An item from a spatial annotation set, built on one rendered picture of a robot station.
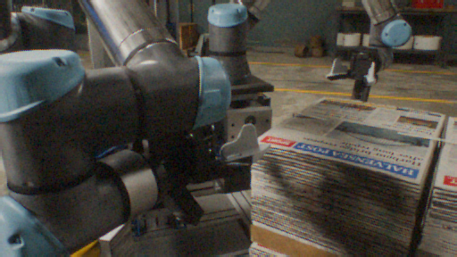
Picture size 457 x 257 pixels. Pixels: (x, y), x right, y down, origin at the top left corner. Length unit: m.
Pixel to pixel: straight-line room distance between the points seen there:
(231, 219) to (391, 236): 0.95
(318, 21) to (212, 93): 6.82
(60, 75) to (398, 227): 0.51
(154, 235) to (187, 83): 1.13
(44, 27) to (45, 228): 0.74
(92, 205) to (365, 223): 0.43
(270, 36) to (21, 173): 7.04
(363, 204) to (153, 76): 0.40
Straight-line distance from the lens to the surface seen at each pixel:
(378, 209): 0.62
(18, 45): 1.03
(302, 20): 7.19
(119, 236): 0.49
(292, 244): 0.72
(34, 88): 0.31
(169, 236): 1.45
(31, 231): 0.34
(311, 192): 0.64
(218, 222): 1.48
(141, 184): 0.39
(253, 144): 0.51
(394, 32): 1.12
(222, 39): 1.09
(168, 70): 0.36
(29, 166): 0.33
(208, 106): 0.36
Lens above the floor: 1.08
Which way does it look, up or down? 21 degrees down
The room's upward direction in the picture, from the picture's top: straight up
